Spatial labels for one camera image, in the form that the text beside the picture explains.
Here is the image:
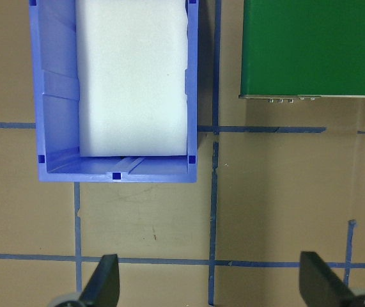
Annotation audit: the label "blue plastic storage bin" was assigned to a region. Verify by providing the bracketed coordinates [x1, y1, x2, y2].
[27, 0, 200, 184]

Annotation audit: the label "white foam pad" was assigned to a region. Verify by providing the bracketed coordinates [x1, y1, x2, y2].
[74, 0, 190, 159]

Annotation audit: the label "green conveyor belt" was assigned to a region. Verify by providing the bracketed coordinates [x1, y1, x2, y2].
[237, 0, 365, 105]

